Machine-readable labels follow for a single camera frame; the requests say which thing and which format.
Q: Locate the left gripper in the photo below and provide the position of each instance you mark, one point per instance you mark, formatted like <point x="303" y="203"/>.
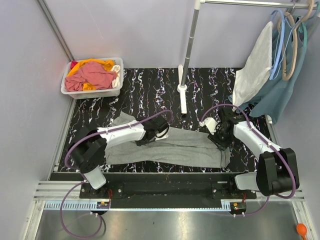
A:
<point x="146" y="139"/>

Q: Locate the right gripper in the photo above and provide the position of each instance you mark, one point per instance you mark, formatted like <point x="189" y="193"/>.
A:
<point x="220" y="141"/>

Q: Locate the grey t shirt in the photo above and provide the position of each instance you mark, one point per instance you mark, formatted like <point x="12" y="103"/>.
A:
<point x="181" y="147"/>

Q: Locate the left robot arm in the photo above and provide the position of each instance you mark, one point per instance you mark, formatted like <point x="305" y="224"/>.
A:
<point x="88" y="150"/>

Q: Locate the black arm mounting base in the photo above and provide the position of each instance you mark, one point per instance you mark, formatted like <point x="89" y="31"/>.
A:
<point x="167" y="191"/>

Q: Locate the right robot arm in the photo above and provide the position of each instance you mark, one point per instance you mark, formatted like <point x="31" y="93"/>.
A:
<point x="277" y="170"/>

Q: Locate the white garment in basket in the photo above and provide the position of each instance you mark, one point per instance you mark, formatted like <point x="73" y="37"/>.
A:
<point x="116" y="82"/>

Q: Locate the metal clothes rack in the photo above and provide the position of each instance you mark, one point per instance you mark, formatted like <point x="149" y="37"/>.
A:
<point x="183" y="69"/>

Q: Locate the white hanging cloth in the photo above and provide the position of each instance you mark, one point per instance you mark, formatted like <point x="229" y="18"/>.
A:
<point x="251" y="78"/>

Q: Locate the orange shirt in basket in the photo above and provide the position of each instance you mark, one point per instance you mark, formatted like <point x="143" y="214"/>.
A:
<point x="97" y="63"/>

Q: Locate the white laundry basket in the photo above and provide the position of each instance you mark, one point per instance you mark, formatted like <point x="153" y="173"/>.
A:
<point x="92" y="78"/>

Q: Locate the pink shirt in basket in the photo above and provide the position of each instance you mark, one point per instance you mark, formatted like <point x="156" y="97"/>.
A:
<point x="91" y="77"/>

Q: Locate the blue plastic hanger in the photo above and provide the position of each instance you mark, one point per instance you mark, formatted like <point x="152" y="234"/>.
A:
<point x="281" y="26"/>

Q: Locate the magenta garment in basket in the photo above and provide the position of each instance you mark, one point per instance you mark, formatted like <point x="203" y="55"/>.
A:
<point x="73" y="64"/>

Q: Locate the teal hanging garment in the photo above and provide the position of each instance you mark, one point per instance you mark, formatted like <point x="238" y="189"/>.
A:
<point x="275" y="94"/>

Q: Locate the orange ball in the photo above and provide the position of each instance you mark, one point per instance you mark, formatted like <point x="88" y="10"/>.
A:
<point x="302" y="230"/>

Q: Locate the teal plastic hanger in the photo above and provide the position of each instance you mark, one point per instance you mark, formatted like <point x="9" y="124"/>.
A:
<point x="302" y="34"/>

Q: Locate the beige plastic hanger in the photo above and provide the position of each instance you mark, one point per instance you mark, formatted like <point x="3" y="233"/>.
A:
<point x="294" y="36"/>

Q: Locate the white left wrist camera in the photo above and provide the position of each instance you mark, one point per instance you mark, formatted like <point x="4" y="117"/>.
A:
<point x="162" y="135"/>

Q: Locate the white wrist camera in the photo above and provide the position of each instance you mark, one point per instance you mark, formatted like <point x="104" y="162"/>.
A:
<point x="162" y="135"/>
<point x="210" y="123"/>

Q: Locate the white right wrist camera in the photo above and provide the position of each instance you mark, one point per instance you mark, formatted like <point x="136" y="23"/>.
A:
<point x="210" y="123"/>

